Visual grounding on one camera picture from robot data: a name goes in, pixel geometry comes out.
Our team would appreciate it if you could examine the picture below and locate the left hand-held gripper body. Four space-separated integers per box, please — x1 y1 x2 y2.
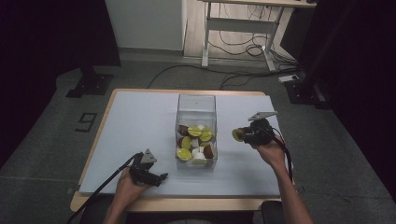
128 147 163 188

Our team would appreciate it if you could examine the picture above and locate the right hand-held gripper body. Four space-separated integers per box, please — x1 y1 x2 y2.
242 110 278 147

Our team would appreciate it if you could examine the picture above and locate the person's left hand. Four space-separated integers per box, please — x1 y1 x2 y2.
114 167 151 203

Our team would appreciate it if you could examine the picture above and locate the person's right hand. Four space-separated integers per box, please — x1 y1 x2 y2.
254 135 290 172

